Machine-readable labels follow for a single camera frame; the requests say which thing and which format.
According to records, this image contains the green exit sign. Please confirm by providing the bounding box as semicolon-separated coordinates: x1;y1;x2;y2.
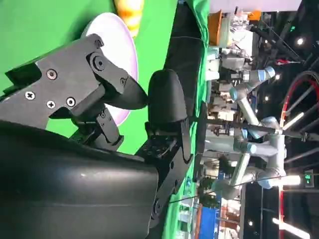
303;170;314;187

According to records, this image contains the plastic-wrapped white machine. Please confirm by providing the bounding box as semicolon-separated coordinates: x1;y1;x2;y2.
220;16;254;48

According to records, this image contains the black-skirted table with green cloth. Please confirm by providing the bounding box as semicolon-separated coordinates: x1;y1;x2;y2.
163;0;211;239

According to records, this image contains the green table cloth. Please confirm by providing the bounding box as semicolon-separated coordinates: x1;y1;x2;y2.
0;0;180;156

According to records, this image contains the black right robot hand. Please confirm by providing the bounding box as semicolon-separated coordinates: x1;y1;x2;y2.
0;33;194;239

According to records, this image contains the blue panel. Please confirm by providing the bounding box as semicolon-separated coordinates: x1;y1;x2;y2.
200;206;220;239

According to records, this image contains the thin black cable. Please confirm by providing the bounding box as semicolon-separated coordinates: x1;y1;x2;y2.
168;171;319;204

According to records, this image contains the orange box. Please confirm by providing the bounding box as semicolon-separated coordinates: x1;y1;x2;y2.
208;9;223;47

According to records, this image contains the lilac plate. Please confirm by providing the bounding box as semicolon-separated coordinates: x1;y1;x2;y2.
81;12;139;127

